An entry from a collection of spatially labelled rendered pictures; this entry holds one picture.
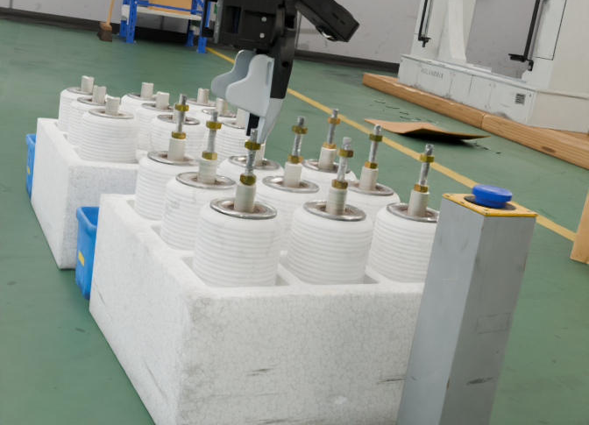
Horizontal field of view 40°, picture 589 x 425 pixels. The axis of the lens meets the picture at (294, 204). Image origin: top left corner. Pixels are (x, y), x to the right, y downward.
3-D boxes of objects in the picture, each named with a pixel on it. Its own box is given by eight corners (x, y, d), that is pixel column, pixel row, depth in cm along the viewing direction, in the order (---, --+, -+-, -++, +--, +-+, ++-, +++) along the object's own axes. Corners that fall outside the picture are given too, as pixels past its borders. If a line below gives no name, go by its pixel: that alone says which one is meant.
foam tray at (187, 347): (318, 302, 137) (337, 200, 133) (461, 419, 104) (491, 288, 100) (88, 310, 119) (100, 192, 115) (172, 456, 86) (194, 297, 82)
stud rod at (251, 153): (242, 196, 89) (252, 130, 87) (239, 194, 90) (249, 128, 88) (251, 197, 90) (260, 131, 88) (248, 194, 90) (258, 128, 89)
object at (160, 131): (184, 212, 153) (196, 117, 148) (200, 228, 144) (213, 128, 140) (134, 210, 149) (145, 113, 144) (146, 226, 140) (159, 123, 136)
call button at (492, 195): (491, 202, 86) (495, 184, 85) (516, 214, 82) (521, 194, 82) (461, 201, 84) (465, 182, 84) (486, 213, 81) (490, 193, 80)
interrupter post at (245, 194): (229, 208, 91) (232, 180, 90) (247, 208, 92) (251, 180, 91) (237, 215, 89) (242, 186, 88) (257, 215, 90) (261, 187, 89)
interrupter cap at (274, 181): (315, 184, 110) (315, 180, 110) (322, 198, 103) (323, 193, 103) (259, 177, 109) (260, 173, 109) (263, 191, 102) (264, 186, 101)
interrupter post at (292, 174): (298, 187, 107) (301, 162, 106) (300, 191, 105) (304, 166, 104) (280, 184, 107) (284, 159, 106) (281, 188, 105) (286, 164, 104)
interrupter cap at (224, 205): (198, 202, 91) (199, 196, 91) (257, 202, 95) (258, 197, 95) (227, 223, 85) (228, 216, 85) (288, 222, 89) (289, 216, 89)
